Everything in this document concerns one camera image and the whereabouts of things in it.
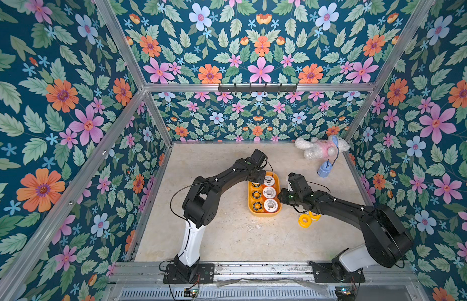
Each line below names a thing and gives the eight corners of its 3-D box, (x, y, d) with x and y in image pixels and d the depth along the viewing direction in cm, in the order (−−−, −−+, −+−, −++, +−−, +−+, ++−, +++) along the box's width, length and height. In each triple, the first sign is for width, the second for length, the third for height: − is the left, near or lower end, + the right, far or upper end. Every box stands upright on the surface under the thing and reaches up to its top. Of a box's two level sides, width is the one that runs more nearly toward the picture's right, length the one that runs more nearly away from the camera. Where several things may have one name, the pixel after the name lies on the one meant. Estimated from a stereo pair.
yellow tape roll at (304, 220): (299, 227, 87) (300, 225, 85) (297, 215, 91) (298, 213, 89) (311, 227, 87) (313, 225, 85) (308, 215, 91) (310, 213, 89)
